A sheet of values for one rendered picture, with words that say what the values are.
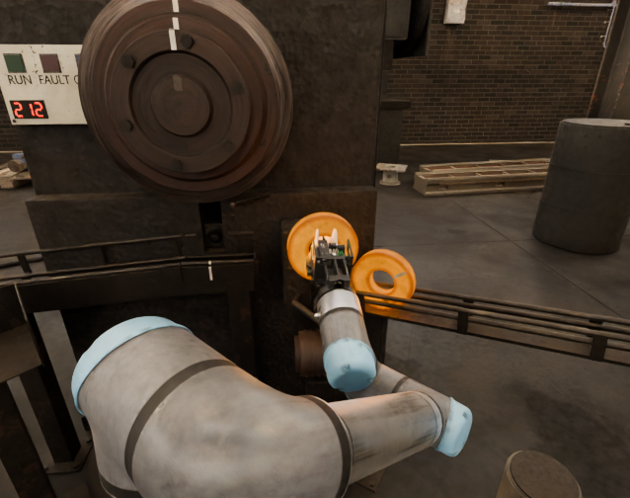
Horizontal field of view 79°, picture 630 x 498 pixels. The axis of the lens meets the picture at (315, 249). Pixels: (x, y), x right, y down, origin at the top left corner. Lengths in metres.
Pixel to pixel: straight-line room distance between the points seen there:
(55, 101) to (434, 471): 1.53
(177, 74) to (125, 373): 0.65
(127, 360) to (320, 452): 0.18
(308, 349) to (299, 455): 0.74
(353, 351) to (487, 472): 1.03
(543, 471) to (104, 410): 0.75
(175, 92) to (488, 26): 7.34
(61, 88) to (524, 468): 1.31
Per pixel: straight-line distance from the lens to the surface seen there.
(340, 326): 0.61
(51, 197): 1.27
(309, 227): 0.81
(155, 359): 0.36
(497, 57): 8.07
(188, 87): 0.88
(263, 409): 0.31
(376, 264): 0.95
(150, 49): 0.90
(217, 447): 0.30
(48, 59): 1.20
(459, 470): 1.52
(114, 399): 0.37
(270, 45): 0.95
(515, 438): 1.68
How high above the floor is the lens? 1.17
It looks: 24 degrees down
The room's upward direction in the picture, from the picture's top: straight up
